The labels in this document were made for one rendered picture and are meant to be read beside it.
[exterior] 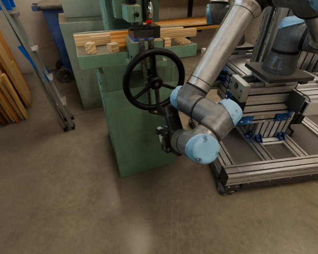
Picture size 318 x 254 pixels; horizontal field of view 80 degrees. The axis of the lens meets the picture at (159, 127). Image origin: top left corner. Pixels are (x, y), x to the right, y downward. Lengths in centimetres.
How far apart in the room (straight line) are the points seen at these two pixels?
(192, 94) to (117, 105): 58
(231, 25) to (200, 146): 35
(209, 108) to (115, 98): 63
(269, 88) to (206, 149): 67
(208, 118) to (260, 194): 109
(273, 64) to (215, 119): 61
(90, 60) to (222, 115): 66
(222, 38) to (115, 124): 76
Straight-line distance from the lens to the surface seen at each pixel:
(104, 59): 96
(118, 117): 111
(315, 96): 115
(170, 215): 131
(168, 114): 64
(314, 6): 63
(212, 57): 60
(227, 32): 62
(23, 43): 174
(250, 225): 140
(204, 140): 46
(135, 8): 107
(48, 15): 284
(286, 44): 105
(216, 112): 52
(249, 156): 145
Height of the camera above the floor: 117
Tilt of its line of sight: 38 degrees down
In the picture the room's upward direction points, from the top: straight up
